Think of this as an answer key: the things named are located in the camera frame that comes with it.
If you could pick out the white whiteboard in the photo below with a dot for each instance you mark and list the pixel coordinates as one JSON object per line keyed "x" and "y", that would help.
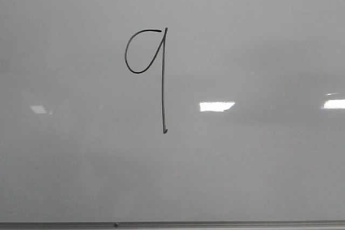
{"x": 172, "y": 110}

